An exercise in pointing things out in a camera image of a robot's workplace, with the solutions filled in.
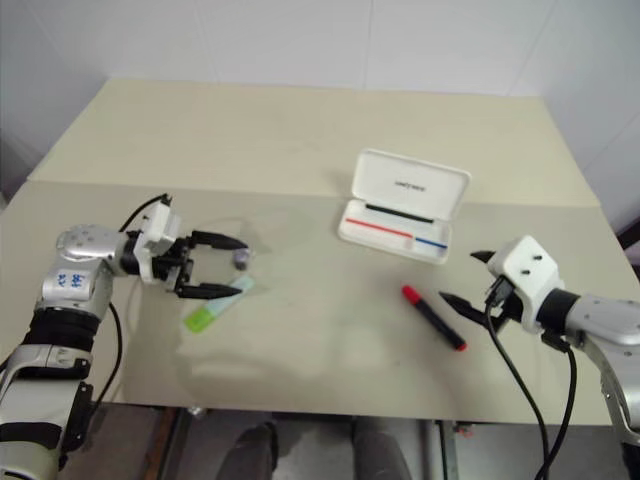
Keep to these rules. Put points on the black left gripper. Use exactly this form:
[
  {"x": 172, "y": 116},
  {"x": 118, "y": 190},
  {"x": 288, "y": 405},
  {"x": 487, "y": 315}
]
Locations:
[{"x": 172, "y": 265}]

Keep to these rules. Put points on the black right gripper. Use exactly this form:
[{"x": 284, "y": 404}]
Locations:
[{"x": 502, "y": 302}]

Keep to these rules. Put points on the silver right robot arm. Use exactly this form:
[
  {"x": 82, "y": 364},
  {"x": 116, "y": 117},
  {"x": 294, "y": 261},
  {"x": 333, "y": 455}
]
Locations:
[{"x": 600, "y": 317}]

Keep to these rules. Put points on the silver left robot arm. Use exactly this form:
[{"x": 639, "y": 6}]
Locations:
[{"x": 75, "y": 247}]

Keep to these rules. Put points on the white open pencil case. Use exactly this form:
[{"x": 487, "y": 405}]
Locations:
[{"x": 407, "y": 187}]

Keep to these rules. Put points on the small purple grey sharpener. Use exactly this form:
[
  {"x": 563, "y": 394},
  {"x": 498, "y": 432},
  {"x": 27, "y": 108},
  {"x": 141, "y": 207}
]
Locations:
[{"x": 241, "y": 259}]

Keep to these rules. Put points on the black marker with red cap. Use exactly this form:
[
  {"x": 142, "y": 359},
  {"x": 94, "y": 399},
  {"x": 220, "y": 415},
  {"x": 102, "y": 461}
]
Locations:
[{"x": 435, "y": 318}]

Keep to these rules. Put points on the thin black pen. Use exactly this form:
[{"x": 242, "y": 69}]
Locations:
[{"x": 397, "y": 212}]

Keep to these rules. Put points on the dark rounded shape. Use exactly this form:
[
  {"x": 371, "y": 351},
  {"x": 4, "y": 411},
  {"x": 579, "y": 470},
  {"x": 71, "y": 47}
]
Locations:
[{"x": 257, "y": 450}]

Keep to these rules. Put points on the grey rounded shape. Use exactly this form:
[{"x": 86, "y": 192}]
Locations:
[{"x": 372, "y": 450}]

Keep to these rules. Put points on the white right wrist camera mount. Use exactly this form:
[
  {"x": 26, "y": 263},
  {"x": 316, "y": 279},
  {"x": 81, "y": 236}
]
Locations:
[{"x": 525, "y": 272}]

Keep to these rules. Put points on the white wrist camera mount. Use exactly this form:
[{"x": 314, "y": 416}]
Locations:
[
  {"x": 159, "y": 220},
  {"x": 525, "y": 272}
]

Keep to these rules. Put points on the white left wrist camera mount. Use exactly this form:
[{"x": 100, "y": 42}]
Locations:
[{"x": 159, "y": 220}]

